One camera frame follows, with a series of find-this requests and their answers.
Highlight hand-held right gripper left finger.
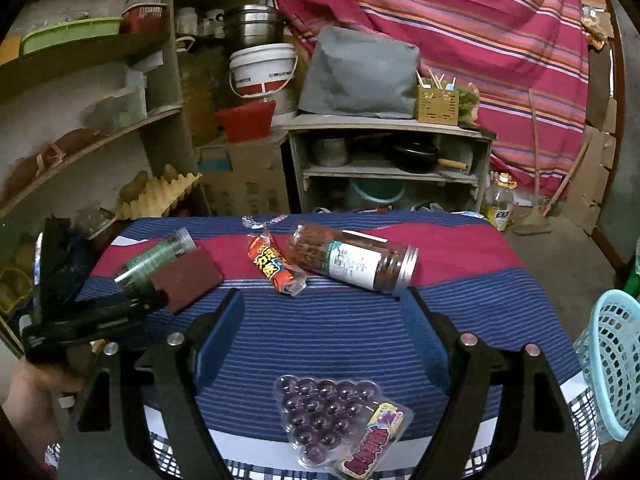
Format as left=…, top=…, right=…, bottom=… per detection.
left=57, top=289, right=246, bottom=480

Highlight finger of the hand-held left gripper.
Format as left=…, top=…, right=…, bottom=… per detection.
left=37, top=217, right=73, bottom=321
left=95, top=291, right=169, bottom=323

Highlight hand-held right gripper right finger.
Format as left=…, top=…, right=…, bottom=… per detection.
left=405, top=291, right=586, bottom=480

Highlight dark red block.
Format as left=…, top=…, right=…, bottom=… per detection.
left=149, top=246, right=225, bottom=314

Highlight red orange snack wrapper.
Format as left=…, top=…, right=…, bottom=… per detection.
left=248, top=230, right=307, bottom=297

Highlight light blue plastic basket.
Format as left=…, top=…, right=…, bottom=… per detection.
left=573, top=289, right=640, bottom=444

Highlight person's left hand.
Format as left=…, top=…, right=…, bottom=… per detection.
left=2, top=365, right=88, bottom=461

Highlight clear jar with green label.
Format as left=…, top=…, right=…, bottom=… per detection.
left=114, top=227, right=197, bottom=293

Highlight yellow round produce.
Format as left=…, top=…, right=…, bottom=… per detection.
left=0, top=247, right=36, bottom=311

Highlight printed plaid striped tablecloth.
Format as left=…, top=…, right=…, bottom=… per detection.
left=45, top=210, right=601, bottom=480

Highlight cardboard egg tray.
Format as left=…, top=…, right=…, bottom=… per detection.
left=115, top=172, right=203, bottom=221

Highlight clear jar with white label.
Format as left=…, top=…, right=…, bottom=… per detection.
left=288, top=223, right=419, bottom=294

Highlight purple candy blister tray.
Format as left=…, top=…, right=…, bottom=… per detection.
left=273, top=374, right=414, bottom=480

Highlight small clear wrapper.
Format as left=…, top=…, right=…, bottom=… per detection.
left=242, top=214, right=287, bottom=229

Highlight yellow cooking oil bottle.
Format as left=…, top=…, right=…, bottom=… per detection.
left=481, top=172, right=517, bottom=232

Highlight teal plastic basin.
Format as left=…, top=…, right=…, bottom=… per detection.
left=346, top=179, right=407, bottom=212

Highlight small metal pot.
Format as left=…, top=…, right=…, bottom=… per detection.
left=314, top=136, right=349, bottom=167

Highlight wooden shelf unit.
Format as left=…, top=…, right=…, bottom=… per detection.
left=0, top=0, right=211, bottom=356

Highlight red plastic basin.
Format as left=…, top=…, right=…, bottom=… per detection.
left=215, top=100, right=277, bottom=143

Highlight orange cardboard box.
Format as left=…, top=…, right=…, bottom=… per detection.
left=0, top=35, right=23, bottom=66

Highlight small wooden cabinet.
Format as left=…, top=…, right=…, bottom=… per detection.
left=287, top=114, right=498, bottom=213

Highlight large amber plastic jug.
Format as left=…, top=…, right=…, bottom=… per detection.
left=176, top=35, right=232, bottom=147

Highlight curved wooden stick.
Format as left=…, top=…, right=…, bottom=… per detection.
left=547, top=137, right=591, bottom=213

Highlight green plastic tray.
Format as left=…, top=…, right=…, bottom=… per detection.
left=20, top=16, right=124, bottom=57

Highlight bamboo utensil holder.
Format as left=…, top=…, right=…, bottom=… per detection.
left=416, top=71, right=460, bottom=127

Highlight green leafy vegetable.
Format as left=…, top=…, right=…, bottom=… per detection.
left=457, top=85, right=481, bottom=123

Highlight small red plastic basket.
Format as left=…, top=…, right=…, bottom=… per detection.
left=121, top=2, right=168, bottom=35

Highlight white plastic bucket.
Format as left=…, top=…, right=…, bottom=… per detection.
left=229, top=42, right=298, bottom=102

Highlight grey fabric cover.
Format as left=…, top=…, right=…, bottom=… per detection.
left=297, top=25, right=422, bottom=121

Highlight stainless steel pot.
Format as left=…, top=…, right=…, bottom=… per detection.
left=225, top=4, right=286, bottom=51

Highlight red striped cloth curtain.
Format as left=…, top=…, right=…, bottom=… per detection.
left=265, top=0, right=591, bottom=201

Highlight black pan with wooden handle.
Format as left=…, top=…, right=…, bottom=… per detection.
left=392, top=142, right=471, bottom=173

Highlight long wooden handle tool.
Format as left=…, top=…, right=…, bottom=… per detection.
left=512, top=88, right=553, bottom=236

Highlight grey door with wooden frame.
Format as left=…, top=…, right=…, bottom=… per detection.
left=595, top=0, right=636, bottom=271

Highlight cardboard sheets on wall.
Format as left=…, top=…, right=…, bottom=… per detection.
left=570, top=0, right=621, bottom=221

